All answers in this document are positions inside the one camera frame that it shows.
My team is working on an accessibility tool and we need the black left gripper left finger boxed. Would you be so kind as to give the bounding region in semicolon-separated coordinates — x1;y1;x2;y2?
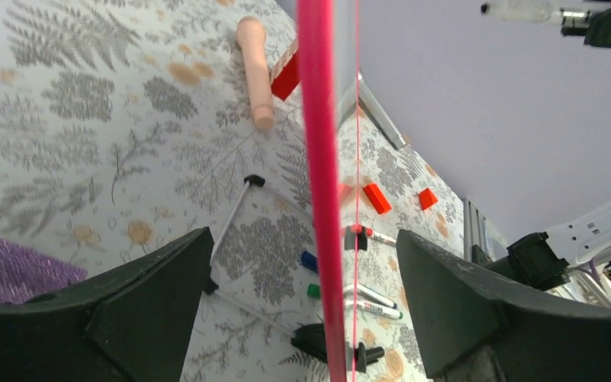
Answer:
0;228;214;381

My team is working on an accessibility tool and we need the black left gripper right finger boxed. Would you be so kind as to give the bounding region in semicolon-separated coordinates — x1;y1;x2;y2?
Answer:
396;230;611;381

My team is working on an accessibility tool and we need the black whiteboard marker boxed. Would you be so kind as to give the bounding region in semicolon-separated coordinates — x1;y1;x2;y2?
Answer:
480;1;594;28

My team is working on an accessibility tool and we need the pink framed whiteboard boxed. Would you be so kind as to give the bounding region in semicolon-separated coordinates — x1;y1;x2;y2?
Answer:
296;1;359;381

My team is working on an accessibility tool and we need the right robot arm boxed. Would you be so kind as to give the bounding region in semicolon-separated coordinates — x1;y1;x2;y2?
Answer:
481;1;611;302

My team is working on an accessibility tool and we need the red whiteboard marker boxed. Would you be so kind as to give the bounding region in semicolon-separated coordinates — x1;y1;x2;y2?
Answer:
351;224;396;247

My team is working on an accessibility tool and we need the black whiteboard foot right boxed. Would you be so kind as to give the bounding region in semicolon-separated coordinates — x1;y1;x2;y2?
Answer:
343;224;371;251

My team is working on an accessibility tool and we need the black whiteboard foot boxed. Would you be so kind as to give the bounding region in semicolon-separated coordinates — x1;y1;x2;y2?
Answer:
343;224;371;251
290;323;386;374

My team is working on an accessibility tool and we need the black whiteboard foot left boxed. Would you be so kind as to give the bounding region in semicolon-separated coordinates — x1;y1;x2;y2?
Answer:
290;323;386;374

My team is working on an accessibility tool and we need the green whiteboard marker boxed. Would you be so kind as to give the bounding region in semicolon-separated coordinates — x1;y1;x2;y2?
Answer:
306;283;405;321

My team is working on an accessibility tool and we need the blue whiteboard marker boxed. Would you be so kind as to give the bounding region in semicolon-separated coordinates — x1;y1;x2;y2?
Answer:
301;251;398;309

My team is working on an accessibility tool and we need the red triangular block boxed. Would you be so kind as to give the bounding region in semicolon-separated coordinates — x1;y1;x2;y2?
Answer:
418;188;438;211

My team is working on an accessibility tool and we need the small red block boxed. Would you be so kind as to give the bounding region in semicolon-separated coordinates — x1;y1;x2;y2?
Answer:
362;183;392;215

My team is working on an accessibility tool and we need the floral patterned table mat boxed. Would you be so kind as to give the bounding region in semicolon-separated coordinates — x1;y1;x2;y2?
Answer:
0;0;475;382

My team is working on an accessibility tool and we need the silver toy microphone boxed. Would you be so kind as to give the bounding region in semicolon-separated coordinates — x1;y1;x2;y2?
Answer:
357;72;407;150

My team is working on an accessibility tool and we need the large red block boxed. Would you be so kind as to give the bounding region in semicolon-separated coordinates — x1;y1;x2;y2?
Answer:
270;39;300;101

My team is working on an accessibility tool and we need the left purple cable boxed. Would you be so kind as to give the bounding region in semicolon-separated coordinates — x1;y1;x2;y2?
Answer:
0;228;89;310

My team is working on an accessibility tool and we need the white wire stand leg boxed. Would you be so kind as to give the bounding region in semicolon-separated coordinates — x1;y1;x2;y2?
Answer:
202;174;296;338

